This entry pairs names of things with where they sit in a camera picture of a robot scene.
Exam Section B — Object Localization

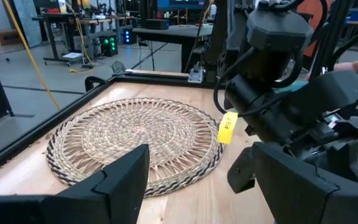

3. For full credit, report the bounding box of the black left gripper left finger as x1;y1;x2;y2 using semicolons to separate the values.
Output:
0;144;150;224

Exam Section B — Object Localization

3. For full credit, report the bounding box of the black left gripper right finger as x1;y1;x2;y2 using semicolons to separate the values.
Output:
252;142;358;224

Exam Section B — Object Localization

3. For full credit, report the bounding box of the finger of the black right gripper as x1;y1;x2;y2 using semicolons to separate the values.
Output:
227;146;257;195

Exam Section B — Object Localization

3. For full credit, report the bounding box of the yellow paper tag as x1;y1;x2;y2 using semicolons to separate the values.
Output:
216;111;239;145

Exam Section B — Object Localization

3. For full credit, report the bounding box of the round woven straw mat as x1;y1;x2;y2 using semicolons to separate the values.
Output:
45;98;225;198

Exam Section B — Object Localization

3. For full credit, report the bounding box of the white table clamp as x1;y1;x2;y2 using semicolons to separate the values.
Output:
187;66;205;84

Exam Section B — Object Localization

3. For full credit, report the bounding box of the computer tower with green lights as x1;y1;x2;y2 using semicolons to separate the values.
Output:
99;34;119;58

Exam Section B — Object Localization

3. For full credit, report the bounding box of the black desk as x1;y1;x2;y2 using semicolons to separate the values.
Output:
132;24;214;74

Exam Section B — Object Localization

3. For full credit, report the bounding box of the device with blue lights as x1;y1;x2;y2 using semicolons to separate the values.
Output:
122;27;137;45

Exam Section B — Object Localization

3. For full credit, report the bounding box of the blue-lit monitor screen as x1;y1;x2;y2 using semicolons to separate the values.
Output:
156;0;207;12

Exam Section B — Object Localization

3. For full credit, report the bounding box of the black workbench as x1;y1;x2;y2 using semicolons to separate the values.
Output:
32;12;136;68

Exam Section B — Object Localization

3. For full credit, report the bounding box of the brown cardboard box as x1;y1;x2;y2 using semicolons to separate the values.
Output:
0;29;22;46

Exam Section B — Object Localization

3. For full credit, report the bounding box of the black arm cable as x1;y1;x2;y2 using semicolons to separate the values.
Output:
213;46;306;118

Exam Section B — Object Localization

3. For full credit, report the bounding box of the black table edge frame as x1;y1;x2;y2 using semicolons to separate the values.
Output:
0;70;226;181

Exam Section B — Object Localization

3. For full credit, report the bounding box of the black vertical frame post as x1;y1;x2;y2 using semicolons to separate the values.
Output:
203;0;230;83

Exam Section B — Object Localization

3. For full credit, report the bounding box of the yellow hanging cable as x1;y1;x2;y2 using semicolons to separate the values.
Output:
2;0;61;110

